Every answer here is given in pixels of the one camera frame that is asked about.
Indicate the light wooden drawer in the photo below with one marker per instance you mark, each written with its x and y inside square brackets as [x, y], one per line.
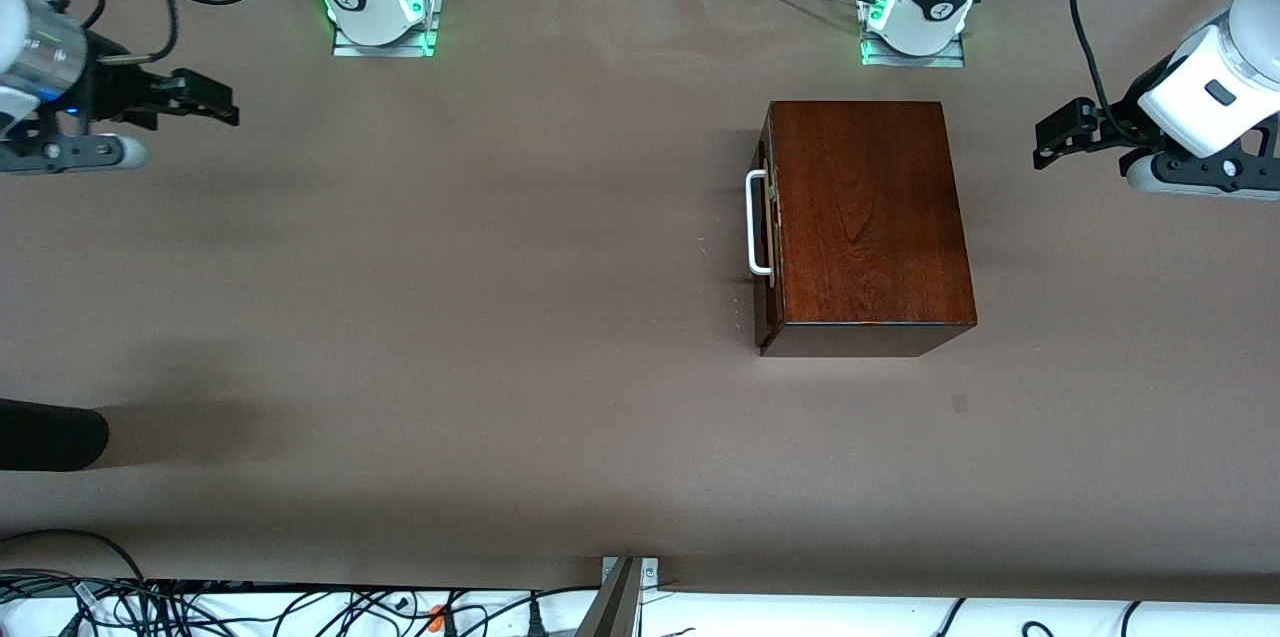
[768, 297]

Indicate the dark brown wooden cabinet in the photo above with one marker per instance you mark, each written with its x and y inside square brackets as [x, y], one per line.
[870, 217]

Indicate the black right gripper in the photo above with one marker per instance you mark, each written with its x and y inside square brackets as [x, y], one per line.
[112, 89]

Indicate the metal bracket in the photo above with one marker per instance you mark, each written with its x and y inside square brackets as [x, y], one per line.
[620, 597]

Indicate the black cylindrical object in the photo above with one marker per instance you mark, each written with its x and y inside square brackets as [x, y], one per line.
[50, 435]

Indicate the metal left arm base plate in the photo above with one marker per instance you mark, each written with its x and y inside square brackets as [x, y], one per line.
[910, 60]

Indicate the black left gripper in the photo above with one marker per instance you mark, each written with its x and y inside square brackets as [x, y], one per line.
[1128, 112]

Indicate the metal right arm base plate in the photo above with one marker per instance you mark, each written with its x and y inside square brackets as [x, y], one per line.
[385, 47]

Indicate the orange connector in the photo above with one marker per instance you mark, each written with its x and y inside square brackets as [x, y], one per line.
[437, 617]

